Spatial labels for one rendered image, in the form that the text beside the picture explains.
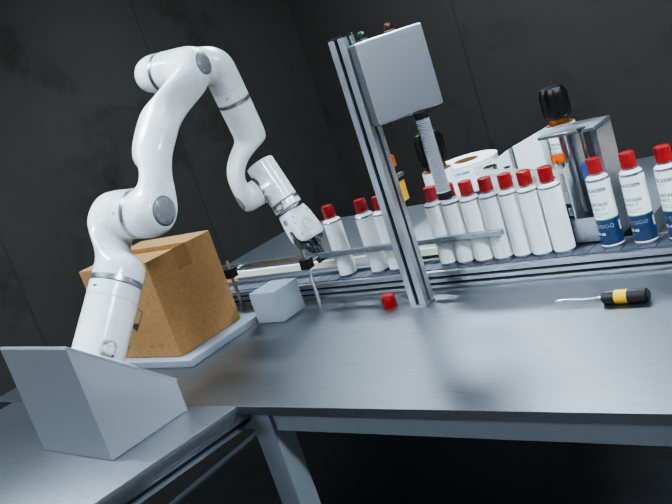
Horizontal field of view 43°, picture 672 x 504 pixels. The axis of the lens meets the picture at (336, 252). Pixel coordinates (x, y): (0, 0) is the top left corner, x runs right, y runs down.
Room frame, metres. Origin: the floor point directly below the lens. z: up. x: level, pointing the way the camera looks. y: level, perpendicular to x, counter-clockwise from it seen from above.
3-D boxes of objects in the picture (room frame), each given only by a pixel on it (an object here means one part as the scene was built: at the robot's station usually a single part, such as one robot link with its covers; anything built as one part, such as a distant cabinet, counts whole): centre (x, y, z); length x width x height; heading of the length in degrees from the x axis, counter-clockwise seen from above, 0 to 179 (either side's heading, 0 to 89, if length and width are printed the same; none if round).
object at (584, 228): (1.94, -0.61, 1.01); 0.14 x 0.13 x 0.26; 50
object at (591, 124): (1.95, -0.61, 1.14); 0.14 x 0.11 x 0.01; 50
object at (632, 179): (1.78, -0.65, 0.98); 0.05 x 0.05 x 0.20
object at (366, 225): (2.25, -0.10, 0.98); 0.05 x 0.05 x 0.20
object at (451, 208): (2.07, -0.31, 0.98); 0.05 x 0.05 x 0.20
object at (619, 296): (1.64, -0.48, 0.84); 0.20 x 0.03 x 0.03; 49
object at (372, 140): (2.01, -0.16, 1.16); 0.04 x 0.04 x 0.67; 50
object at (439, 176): (1.97, -0.28, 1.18); 0.04 x 0.04 x 0.21
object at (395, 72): (2.01, -0.25, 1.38); 0.17 x 0.10 x 0.19; 105
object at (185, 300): (2.35, 0.51, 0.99); 0.30 x 0.24 x 0.27; 49
